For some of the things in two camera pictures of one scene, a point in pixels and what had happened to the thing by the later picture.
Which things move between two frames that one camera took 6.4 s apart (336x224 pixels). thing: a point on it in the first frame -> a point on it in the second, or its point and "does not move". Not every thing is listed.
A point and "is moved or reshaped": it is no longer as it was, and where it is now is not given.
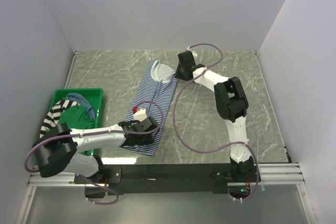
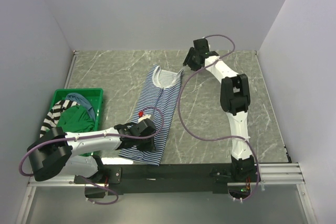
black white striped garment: x=53 y=116 does not move
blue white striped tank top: x=155 y=95 is moved or reshaped
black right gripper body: x=179 y=73 -> x=190 y=60
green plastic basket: x=95 y=96 does not move
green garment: x=77 y=117 does not move
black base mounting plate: x=161 y=179 does not move
